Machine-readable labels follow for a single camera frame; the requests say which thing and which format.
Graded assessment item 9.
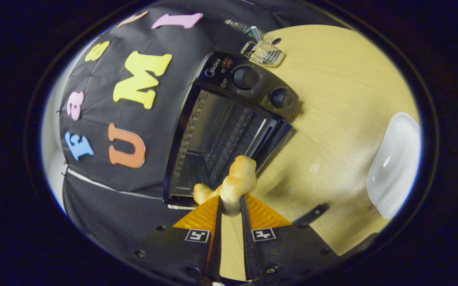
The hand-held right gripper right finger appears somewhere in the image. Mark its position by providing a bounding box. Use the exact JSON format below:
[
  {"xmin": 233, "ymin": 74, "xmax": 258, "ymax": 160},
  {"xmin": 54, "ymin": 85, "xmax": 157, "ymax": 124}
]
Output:
[{"xmin": 240, "ymin": 193, "xmax": 339, "ymax": 280}]

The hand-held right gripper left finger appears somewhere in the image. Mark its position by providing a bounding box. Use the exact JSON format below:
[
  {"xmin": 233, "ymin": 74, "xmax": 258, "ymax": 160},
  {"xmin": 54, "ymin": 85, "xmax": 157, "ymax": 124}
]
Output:
[{"xmin": 132, "ymin": 195, "xmax": 222, "ymax": 280}]

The golden croissant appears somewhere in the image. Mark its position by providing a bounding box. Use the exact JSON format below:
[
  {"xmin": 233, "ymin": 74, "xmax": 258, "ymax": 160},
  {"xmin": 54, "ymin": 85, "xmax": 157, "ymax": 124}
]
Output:
[{"xmin": 193, "ymin": 155, "xmax": 258, "ymax": 217}]

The black electric oven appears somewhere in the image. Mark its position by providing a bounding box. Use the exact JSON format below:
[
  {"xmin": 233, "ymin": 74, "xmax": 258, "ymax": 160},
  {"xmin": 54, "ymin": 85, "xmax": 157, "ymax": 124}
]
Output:
[{"xmin": 162, "ymin": 51, "xmax": 330, "ymax": 227}]

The black backdrop cloth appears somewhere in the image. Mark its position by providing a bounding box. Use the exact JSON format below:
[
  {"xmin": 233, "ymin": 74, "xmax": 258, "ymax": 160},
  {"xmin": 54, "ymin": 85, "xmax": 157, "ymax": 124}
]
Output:
[{"xmin": 58, "ymin": 0, "xmax": 349, "ymax": 255}]

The white plate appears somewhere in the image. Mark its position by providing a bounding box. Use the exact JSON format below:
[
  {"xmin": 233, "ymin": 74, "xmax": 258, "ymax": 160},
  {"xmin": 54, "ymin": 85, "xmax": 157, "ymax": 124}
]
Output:
[{"xmin": 367, "ymin": 112, "xmax": 421, "ymax": 220}]

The clear water bottle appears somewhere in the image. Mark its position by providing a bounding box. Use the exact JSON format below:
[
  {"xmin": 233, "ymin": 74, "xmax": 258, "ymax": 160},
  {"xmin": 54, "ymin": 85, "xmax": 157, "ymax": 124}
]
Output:
[{"xmin": 224, "ymin": 19, "xmax": 267, "ymax": 42}]

